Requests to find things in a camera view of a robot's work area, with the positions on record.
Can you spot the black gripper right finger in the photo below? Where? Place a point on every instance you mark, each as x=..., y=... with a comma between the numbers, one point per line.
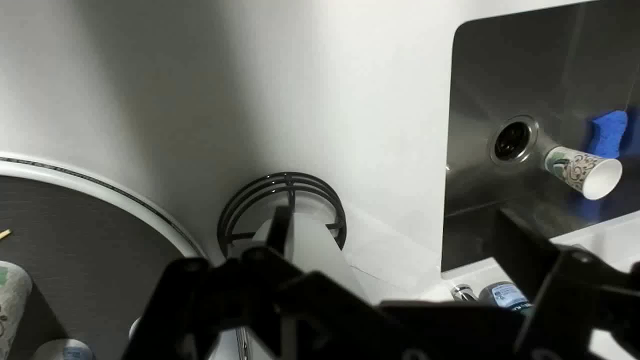
x=587, y=306

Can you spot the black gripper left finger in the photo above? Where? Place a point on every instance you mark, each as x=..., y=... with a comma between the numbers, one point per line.
x=266, y=306

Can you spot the light wooden chopstick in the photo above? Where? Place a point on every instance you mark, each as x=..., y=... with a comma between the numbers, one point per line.
x=2, y=235

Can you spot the paper cup in sink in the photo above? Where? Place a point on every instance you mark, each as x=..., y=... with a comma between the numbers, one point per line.
x=587, y=171

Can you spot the white plastic cup lid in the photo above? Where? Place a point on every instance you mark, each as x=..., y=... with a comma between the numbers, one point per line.
x=62, y=350

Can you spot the clear dish soap bottle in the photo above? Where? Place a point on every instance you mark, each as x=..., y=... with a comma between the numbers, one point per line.
x=502, y=292

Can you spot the white paper towel roll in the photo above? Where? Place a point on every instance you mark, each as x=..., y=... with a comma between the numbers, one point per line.
x=266, y=191

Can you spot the small metal fitting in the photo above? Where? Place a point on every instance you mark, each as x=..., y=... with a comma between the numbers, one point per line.
x=464, y=292

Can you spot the blue sponge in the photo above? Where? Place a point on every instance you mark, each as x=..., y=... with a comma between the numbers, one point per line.
x=609, y=133

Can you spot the sink drain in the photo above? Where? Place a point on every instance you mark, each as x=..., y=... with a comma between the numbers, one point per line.
x=513, y=140

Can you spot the round dark tray white rim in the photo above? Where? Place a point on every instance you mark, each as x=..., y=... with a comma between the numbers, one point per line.
x=86, y=267

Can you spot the stainless steel sink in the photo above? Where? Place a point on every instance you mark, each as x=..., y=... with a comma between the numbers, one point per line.
x=501, y=81

